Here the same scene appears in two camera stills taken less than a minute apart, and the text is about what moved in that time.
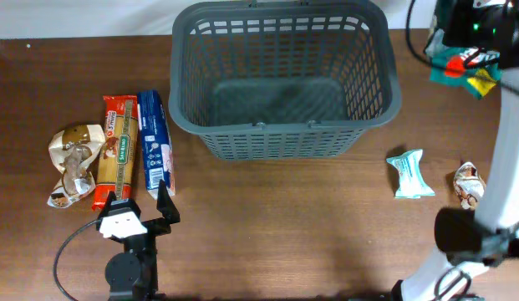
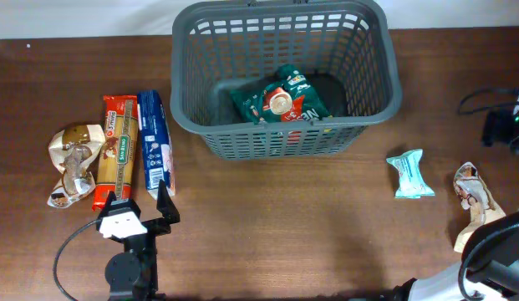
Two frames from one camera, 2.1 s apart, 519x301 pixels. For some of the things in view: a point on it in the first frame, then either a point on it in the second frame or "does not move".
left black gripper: [169, 211] does not move
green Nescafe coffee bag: [476, 69] to [290, 98]
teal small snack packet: [413, 184] does not move
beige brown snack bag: [468, 185] does not move
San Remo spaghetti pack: [117, 166] does not move
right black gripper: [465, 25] to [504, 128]
